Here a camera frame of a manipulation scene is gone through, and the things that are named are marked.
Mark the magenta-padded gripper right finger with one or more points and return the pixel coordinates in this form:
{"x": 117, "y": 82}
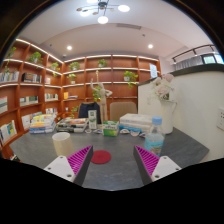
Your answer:
{"x": 163, "y": 166}

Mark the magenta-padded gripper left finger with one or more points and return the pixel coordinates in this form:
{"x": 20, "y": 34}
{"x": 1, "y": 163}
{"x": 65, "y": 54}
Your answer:
{"x": 61, "y": 166}

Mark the clear water bottle blue cap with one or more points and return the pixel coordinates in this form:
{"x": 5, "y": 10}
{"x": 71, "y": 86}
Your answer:
{"x": 154, "y": 140}

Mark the cream ceramic cup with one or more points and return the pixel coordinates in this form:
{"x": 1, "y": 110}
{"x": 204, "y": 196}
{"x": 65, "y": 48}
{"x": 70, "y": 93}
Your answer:
{"x": 62, "y": 144}

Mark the flat round red coaster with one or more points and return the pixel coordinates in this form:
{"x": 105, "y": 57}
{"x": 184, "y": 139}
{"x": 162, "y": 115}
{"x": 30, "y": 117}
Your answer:
{"x": 101, "y": 157}

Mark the stack of dark books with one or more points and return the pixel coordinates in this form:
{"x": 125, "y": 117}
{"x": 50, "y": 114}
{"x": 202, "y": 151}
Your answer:
{"x": 71, "y": 125}

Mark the stack of colourful books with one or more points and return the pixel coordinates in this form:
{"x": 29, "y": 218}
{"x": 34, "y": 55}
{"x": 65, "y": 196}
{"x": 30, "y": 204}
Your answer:
{"x": 42, "y": 125}

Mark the white vase with pink flowers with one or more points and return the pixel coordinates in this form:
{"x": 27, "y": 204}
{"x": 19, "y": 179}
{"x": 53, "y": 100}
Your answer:
{"x": 167, "y": 116}

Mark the tall white green carton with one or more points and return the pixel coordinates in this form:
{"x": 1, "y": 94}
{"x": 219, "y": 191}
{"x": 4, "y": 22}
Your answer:
{"x": 92, "y": 120}

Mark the green cardboard box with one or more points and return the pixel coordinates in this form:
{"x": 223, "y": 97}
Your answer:
{"x": 110, "y": 129}

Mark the dark upholstered chair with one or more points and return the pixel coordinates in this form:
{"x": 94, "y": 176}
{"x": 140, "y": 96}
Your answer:
{"x": 87, "y": 109}

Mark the wooden artist mannequin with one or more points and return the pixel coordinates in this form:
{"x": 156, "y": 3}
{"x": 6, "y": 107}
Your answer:
{"x": 102, "y": 100}

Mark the grey window curtain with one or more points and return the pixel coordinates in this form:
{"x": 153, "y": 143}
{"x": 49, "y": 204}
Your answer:
{"x": 188, "y": 63}

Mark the window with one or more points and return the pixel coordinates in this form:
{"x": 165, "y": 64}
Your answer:
{"x": 210, "y": 59}

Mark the recessed ceiling light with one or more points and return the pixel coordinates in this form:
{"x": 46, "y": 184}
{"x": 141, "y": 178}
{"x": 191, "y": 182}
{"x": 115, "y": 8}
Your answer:
{"x": 150, "y": 46}
{"x": 69, "y": 47}

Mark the ceiling air vent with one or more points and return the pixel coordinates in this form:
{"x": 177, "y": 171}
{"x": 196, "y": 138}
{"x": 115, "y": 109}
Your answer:
{"x": 129, "y": 26}

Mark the multi-bulb ceiling lamp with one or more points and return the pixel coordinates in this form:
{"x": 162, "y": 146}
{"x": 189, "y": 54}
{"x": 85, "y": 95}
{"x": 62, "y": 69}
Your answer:
{"x": 102, "y": 7}

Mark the white wall socket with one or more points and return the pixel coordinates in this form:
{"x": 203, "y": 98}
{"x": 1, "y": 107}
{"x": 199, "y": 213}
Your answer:
{"x": 220, "y": 118}

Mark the wooden wall shelf unit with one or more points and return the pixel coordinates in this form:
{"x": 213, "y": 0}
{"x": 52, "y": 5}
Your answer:
{"x": 33, "y": 90}

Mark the dark curtain rail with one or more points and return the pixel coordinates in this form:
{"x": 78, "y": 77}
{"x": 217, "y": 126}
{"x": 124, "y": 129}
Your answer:
{"x": 193, "y": 50}

